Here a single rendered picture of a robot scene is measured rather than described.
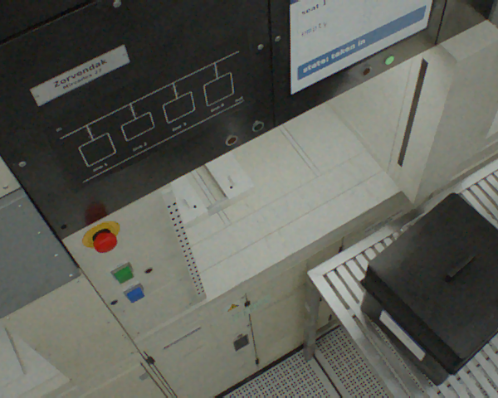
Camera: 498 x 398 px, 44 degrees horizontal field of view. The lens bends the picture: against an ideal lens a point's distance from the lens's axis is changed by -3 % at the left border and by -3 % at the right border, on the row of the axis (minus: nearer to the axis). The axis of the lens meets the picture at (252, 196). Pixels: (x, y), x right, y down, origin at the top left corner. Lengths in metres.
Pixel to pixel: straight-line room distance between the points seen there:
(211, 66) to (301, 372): 1.62
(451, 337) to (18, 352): 0.98
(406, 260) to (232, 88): 0.63
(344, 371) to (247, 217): 0.93
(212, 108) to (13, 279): 0.42
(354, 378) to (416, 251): 1.01
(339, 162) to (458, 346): 0.60
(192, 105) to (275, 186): 0.75
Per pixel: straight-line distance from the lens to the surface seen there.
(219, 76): 0.91
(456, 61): 1.23
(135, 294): 1.28
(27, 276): 1.07
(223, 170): 1.64
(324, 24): 0.97
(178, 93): 0.90
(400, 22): 1.10
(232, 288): 1.53
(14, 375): 1.59
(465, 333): 1.37
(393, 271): 1.39
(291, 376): 2.35
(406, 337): 1.51
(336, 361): 2.37
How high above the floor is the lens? 2.27
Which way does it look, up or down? 59 degrees down
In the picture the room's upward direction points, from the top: 6 degrees counter-clockwise
